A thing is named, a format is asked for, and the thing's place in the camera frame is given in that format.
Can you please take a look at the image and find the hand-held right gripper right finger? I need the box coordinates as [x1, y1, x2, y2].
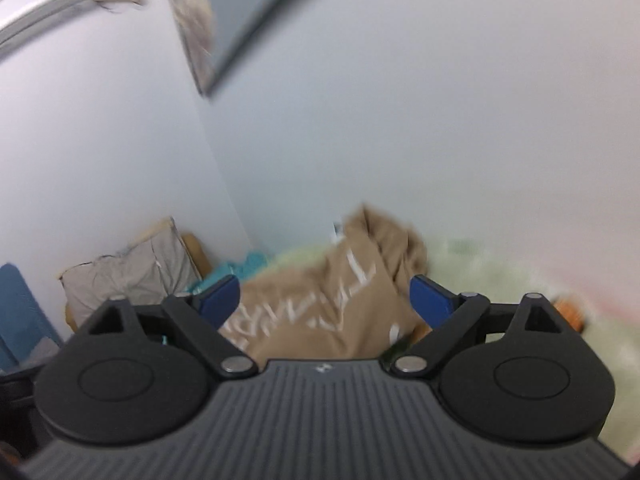
[391, 275, 567, 380]

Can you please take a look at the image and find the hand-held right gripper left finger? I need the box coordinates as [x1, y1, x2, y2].
[77, 275, 259, 380]

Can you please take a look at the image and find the tan t-shirt with white print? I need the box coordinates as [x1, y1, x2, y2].
[217, 203, 436, 361]

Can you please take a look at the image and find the tan bed headboard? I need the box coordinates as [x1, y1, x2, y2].
[181, 232, 213, 281]

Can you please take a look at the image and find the green fleece blanket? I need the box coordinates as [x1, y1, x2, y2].
[267, 237, 640, 466]

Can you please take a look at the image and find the grey pillow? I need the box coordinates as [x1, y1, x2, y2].
[59, 217, 203, 333]

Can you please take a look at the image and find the blue covered chair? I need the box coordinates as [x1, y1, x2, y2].
[0, 262, 66, 373]

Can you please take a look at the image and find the framed leaf wall picture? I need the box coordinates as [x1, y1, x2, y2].
[160, 0, 326, 98]

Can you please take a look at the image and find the white wall conduit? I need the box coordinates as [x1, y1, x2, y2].
[0, 0, 148, 56]

